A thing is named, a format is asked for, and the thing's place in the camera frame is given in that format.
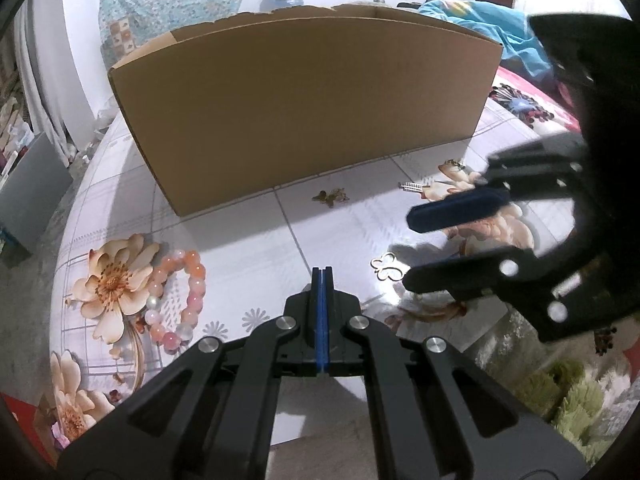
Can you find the pink floral bed sheet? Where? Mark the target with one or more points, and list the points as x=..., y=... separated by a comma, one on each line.
x=550, y=105

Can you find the gold butterfly brooch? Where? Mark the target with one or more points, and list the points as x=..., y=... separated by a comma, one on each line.
x=322, y=196

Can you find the blue blanket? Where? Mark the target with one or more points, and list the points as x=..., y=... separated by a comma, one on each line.
x=500, y=25

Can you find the copper butterfly brooch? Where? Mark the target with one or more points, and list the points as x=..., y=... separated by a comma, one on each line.
x=341, y=194

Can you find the white butterfly brooch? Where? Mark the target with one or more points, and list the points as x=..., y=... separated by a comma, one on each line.
x=382, y=262

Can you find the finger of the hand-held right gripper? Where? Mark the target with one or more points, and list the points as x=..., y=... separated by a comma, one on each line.
x=450, y=212
x=450, y=275

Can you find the white curtain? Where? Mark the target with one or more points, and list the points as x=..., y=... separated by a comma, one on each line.
x=45, y=110

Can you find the grey board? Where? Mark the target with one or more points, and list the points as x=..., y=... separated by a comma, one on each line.
x=30, y=195

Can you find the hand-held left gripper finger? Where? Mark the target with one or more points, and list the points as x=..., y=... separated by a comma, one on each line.
x=327, y=330
x=317, y=320

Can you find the brown cardboard box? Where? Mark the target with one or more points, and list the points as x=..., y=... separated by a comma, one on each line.
x=300, y=100

